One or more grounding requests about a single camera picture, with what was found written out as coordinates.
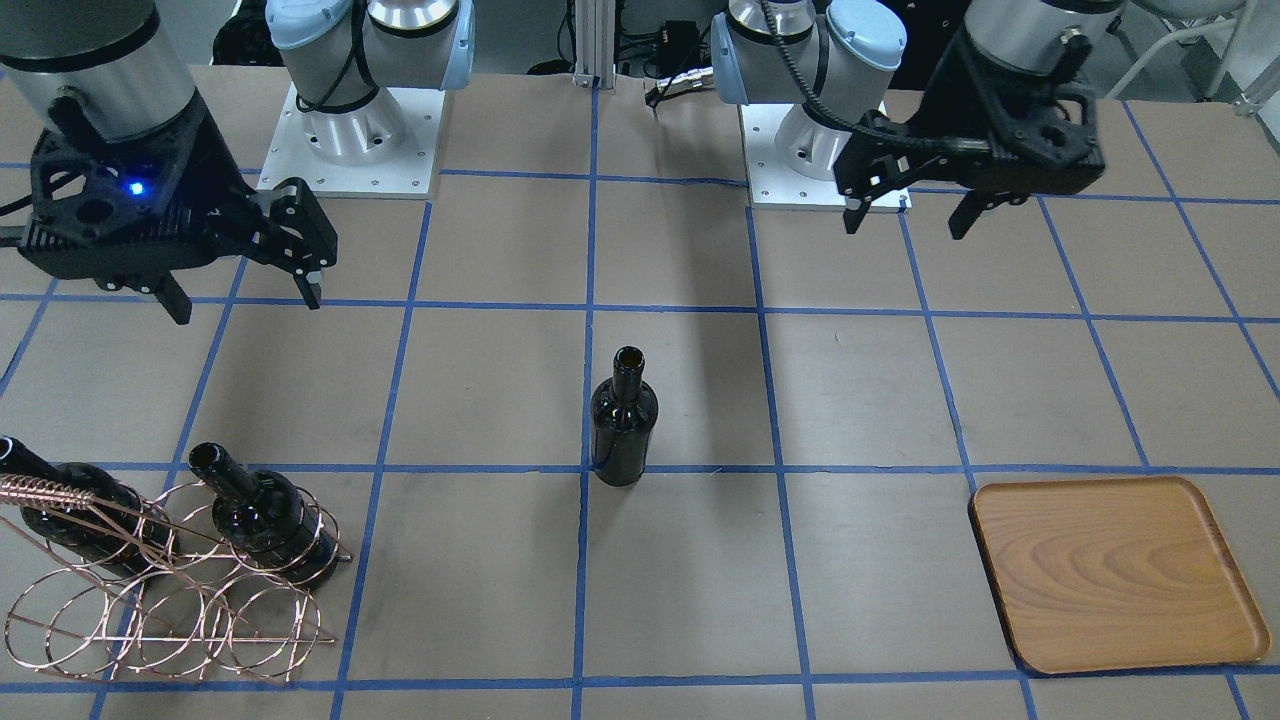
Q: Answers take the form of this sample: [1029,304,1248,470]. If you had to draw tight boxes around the aluminium frame post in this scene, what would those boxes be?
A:
[572,0,620,94]

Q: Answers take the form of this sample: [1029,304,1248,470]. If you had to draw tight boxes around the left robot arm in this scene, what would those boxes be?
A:
[709,1,1123,240]

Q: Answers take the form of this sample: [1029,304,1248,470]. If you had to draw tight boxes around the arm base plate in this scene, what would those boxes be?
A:
[739,104,851,211]
[257,88,449,200]

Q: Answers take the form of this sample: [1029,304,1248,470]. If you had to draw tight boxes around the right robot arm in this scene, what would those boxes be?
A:
[3,1,475,324]

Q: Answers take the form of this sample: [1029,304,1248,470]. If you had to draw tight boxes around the copper wire bottle basket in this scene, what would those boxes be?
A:
[3,482,337,685]

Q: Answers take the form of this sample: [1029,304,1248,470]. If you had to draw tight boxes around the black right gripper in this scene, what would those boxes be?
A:
[17,95,338,325]

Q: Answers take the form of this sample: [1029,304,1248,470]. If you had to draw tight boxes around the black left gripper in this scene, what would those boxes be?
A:
[835,29,1106,240]

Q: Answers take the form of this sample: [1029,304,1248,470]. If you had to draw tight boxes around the wooden serving tray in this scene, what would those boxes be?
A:
[970,477,1272,675]

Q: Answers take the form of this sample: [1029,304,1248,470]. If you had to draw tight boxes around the dark wine bottle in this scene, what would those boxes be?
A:
[590,346,659,487]
[1,436,182,580]
[188,442,337,589]

